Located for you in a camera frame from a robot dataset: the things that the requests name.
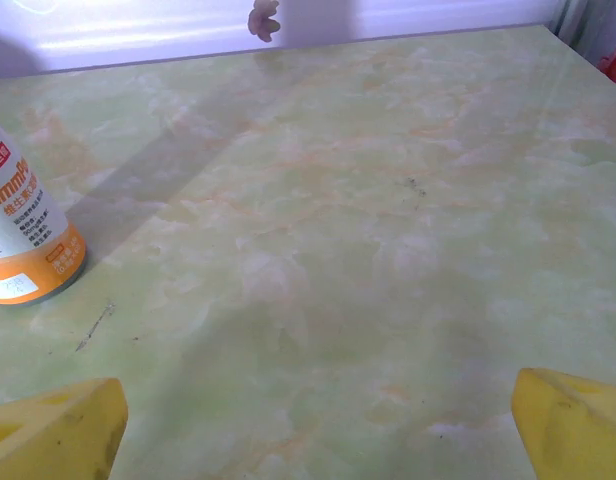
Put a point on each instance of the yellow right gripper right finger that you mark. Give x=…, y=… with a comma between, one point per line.
x=573, y=430

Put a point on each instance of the orange capped vitamin bottle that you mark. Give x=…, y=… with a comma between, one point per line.
x=28, y=225

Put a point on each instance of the aluminium profile frame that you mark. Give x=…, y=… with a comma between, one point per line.
x=568, y=20

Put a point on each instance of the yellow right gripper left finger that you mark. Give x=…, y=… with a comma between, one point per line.
x=53, y=435

